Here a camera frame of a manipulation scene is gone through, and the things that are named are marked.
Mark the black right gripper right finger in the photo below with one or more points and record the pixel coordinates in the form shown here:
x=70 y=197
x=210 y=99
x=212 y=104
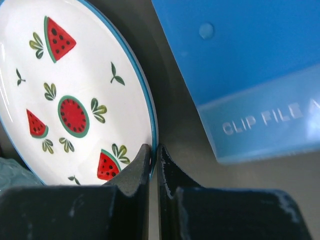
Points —
x=189 y=211

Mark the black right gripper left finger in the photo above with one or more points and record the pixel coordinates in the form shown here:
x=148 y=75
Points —
x=116 y=210

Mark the white watermelon plate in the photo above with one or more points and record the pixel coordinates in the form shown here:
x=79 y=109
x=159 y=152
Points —
x=74 y=100

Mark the teal scalloped plate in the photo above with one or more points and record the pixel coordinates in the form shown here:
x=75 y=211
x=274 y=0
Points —
x=12 y=174

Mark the blue clip file folder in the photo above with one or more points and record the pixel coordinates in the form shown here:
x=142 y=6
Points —
x=252 y=68

